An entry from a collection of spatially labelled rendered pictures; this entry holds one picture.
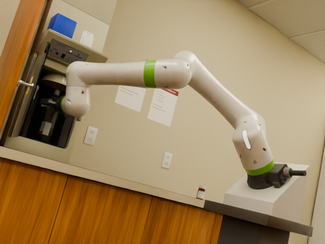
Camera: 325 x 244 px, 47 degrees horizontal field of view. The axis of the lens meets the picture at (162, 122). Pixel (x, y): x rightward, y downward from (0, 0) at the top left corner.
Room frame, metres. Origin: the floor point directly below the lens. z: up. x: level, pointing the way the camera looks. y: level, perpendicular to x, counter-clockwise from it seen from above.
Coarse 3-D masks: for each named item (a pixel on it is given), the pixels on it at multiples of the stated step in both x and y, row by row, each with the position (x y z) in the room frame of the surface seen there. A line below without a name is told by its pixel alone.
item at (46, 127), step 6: (54, 96) 1.82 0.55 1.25; (42, 108) 1.85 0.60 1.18; (48, 108) 1.83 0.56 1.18; (54, 108) 1.84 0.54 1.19; (42, 114) 1.84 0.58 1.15; (48, 114) 1.83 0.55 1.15; (54, 114) 1.84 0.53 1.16; (42, 120) 1.83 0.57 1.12; (48, 120) 1.83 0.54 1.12; (54, 120) 1.85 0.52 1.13; (36, 126) 1.85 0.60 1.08; (42, 126) 1.83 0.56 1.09; (48, 126) 1.83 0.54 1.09; (54, 126) 1.86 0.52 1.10; (36, 132) 1.84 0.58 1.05; (42, 132) 1.83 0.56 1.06; (48, 132) 1.84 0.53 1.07; (54, 132) 1.88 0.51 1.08
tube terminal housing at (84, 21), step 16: (48, 16) 1.72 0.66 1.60; (80, 16) 1.80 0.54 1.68; (80, 32) 1.82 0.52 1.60; (96, 32) 1.86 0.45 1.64; (32, 48) 1.78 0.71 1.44; (96, 48) 1.88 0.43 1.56; (48, 64) 1.76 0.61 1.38; (64, 64) 1.80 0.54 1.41; (16, 96) 1.78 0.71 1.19; (0, 144) 1.78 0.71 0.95; (16, 144) 1.75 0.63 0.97; (32, 144) 1.79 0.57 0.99; (48, 144) 1.83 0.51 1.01; (64, 160) 1.88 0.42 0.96
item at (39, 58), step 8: (40, 56) 1.52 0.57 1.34; (40, 64) 1.43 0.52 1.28; (32, 72) 1.61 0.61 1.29; (32, 80) 1.51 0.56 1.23; (32, 88) 1.43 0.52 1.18; (24, 96) 1.61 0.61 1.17; (24, 104) 1.52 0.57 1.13; (24, 112) 1.43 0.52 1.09; (16, 120) 1.61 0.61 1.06; (16, 128) 1.51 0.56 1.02; (16, 136) 1.45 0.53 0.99
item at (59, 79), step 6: (48, 72) 1.86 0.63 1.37; (54, 72) 1.84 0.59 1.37; (42, 78) 1.85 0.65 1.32; (48, 78) 1.82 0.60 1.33; (54, 78) 1.82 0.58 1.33; (60, 78) 1.83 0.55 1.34; (48, 84) 1.95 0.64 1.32; (54, 84) 1.97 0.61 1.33; (60, 84) 1.97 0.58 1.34; (60, 90) 1.99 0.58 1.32
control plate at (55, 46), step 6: (54, 42) 1.68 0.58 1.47; (60, 42) 1.68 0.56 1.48; (54, 48) 1.70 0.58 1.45; (60, 48) 1.71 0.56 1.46; (66, 48) 1.71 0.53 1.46; (72, 48) 1.72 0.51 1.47; (48, 54) 1.72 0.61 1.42; (54, 54) 1.73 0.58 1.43; (60, 54) 1.73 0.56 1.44; (66, 54) 1.74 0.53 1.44; (72, 54) 1.74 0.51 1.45; (84, 54) 1.76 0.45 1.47; (66, 60) 1.76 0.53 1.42; (72, 60) 1.77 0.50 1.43; (78, 60) 1.78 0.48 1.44; (84, 60) 1.78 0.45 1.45
